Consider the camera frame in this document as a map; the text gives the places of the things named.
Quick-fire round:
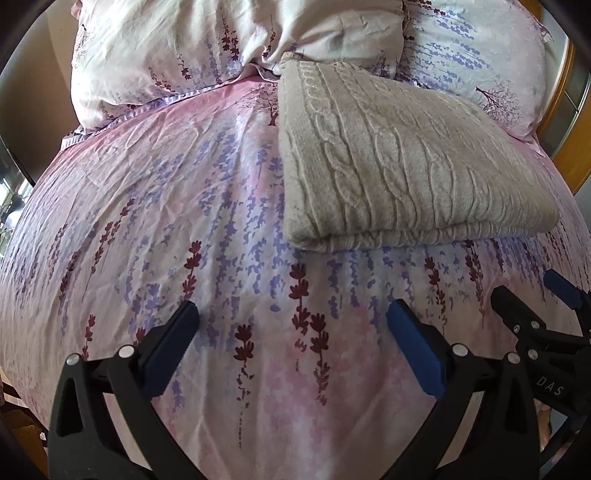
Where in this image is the pink white floral pillow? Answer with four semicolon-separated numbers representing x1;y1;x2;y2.
71;0;409;134

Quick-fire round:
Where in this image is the pink floral bed sheet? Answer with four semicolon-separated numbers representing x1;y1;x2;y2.
0;76;591;480

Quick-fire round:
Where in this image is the tree print floral pillow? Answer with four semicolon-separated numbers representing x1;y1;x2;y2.
397;0;552;141

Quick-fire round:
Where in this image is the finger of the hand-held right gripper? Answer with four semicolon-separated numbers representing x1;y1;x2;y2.
490;286;591;365
544;270;591;337

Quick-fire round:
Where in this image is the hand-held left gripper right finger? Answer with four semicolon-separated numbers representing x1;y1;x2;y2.
387;299;541;480

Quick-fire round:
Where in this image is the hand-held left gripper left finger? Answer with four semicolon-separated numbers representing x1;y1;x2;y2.
48;300;200;480

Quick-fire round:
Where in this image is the beige cable knit sweater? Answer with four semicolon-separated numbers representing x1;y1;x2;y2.
277;60;561;254

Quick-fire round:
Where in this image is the wooden frame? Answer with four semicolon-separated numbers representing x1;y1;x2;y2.
538;41;591;195

